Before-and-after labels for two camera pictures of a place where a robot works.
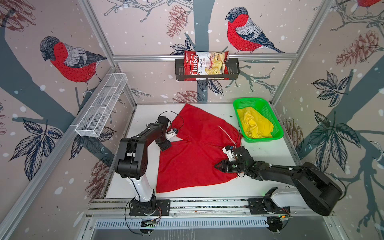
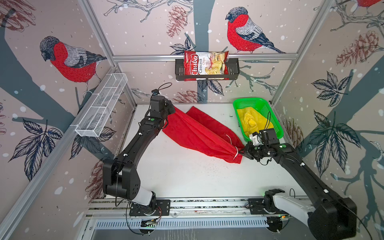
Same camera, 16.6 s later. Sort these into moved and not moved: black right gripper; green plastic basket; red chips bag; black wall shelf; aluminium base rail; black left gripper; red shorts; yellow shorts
Moved: red shorts; black left gripper; black right gripper
Not moved: yellow shorts; green plastic basket; red chips bag; black wall shelf; aluminium base rail
